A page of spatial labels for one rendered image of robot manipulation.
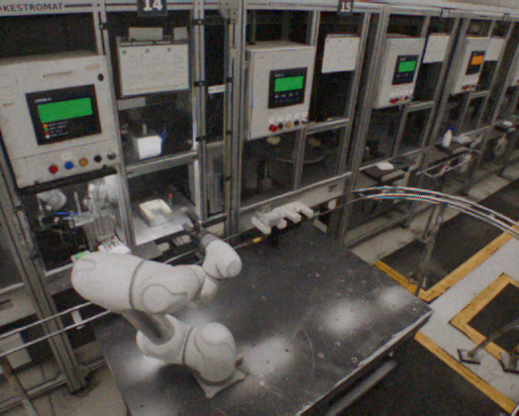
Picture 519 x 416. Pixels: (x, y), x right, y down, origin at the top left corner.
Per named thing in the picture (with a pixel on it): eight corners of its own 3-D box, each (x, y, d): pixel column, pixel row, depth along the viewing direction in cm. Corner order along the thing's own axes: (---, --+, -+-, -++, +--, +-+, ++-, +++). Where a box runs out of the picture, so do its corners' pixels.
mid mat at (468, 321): (517, 372, 233) (517, 371, 233) (447, 322, 270) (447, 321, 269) (566, 308, 285) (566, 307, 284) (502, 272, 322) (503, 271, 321)
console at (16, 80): (19, 191, 138) (-18, 69, 113) (11, 164, 157) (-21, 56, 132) (122, 166, 159) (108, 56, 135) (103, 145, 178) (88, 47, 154)
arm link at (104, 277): (189, 369, 149) (140, 358, 152) (199, 332, 158) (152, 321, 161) (126, 305, 85) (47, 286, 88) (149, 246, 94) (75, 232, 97)
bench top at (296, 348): (174, 507, 114) (172, 502, 112) (82, 307, 184) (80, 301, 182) (433, 315, 191) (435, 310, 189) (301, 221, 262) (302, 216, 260)
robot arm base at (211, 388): (254, 373, 154) (254, 365, 151) (208, 400, 143) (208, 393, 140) (230, 345, 166) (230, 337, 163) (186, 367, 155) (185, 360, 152)
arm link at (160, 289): (203, 263, 102) (157, 255, 104) (180, 277, 84) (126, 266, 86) (197, 309, 102) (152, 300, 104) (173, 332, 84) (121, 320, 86)
